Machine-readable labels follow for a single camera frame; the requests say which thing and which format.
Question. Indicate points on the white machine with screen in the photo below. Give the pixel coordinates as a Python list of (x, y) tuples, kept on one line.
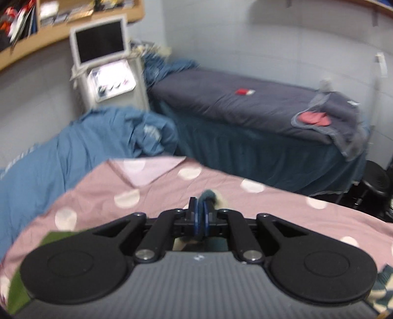
[(98, 43)]

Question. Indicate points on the blue duvet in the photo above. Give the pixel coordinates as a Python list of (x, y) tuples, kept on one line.
[(76, 153)]

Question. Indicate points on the grey towel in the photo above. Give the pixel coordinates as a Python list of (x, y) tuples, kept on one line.
[(340, 113)]

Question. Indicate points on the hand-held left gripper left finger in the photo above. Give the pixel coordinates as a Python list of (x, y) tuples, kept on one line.
[(194, 214)]

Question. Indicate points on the row of books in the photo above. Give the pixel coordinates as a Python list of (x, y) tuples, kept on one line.
[(21, 18)]

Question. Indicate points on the wooden bookshelf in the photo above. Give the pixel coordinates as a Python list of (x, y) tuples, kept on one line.
[(46, 35)]

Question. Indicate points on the pink polka-dot bed sheet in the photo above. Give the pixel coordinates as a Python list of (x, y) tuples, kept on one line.
[(261, 208)]

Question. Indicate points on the crumpled blue blanket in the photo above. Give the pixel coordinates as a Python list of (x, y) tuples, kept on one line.
[(159, 69)]

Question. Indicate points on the green cloth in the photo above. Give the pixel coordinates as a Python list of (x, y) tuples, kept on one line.
[(18, 294)]

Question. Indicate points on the black stool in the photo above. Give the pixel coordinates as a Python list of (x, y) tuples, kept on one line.
[(373, 178)]

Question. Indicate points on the small red packet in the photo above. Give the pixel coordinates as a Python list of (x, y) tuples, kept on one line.
[(242, 92)]

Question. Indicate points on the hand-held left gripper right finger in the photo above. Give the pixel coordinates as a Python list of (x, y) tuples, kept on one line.
[(207, 217)]

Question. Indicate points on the dark grey massage bed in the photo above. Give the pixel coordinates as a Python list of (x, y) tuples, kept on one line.
[(230, 107)]

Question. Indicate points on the teal cream checkered fleece garment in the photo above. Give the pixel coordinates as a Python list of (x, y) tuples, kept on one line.
[(210, 194)]

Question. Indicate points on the red cloth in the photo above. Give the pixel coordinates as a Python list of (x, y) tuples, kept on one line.
[(313, 118)]

